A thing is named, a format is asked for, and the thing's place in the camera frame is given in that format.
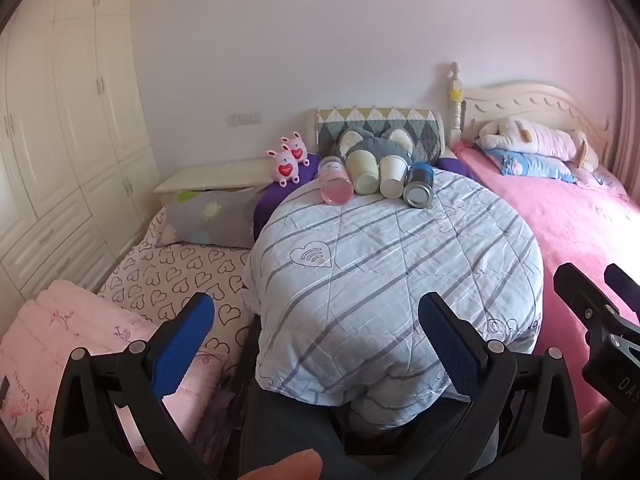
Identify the blue black metal cup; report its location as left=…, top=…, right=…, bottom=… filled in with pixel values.
left=402, top=162, right=434, bottom=209

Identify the white paper cup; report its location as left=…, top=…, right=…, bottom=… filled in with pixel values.
left=378, top=155, right=408, bottom=200

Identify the pale green cup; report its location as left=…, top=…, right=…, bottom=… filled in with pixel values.
left=345, top=150, right=380, bottom=195

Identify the person's right hand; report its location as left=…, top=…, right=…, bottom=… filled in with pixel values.
left=579, top=402, right=634, bottom=479

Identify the person's left hand thumb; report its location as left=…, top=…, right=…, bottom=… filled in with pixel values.
left=239, top=448, right=323, bottom=480

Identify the pink bed cover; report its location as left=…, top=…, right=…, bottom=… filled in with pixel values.
left=454, top=144, right=639, bottom=417

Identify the folded pink blanket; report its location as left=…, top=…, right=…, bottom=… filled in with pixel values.
left=0, top=278, right=227, bottom=476

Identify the pink curtain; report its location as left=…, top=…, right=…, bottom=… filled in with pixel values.
left=610, top=4, right=640, bottom=202

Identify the heart pattern bed sheet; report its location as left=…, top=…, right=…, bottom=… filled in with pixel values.
left=99, top=209, right=253, bottom=377

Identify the blue cartoon pillow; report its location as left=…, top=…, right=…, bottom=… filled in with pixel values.
left=473, top=143, right=577, bottom=184

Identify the white pink dog plush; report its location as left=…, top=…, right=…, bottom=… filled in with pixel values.
left=477, top=117, right=600, bottom=172

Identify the cream bed headboard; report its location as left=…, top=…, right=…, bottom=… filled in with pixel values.
left=446, top=62, right=614, bottom=167

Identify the grey flower pillow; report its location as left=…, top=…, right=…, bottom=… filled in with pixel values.
left=157, top=188, right=264, bottom=248

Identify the diamond pattern quilted cushion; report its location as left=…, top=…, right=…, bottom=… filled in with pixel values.
left=314, top=106, right=446, bottom=162

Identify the cream wardrobe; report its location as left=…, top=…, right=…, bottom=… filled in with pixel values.
left=1, top=0, right=160, bottom=325

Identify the grey cat plush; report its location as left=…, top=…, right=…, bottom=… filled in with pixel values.
left=332, top=127, right=414, bottom=165

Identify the striped light blue quilt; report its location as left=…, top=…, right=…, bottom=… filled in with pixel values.
left=243, top=170, right=544, bottom=431

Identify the cream bedside cabinet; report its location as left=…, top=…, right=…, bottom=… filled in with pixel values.
left=155, top=158, right=272, bottom=195

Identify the clear jar with pink sugar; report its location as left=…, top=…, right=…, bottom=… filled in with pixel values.
left=318, top=156, right=354, bottom=206

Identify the purple pillow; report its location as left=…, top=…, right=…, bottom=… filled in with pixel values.
left=253, top=154, right=320, bottom=240

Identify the pink rabbit plush front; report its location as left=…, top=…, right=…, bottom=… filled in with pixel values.
left=266, top=144, right=299, bottom=188

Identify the pink rabbit plush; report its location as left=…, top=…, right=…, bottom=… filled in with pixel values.
left=281, top=131, right=310, bottom=167
left=266, top=144, right=299, bottom=188

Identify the pink rabbit plush rear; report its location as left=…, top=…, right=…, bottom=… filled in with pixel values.
left=281, top=131, right=310, bottom=167

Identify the wall switch panel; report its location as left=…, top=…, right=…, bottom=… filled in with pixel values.
left=227, top=112, right=262, bottom=128

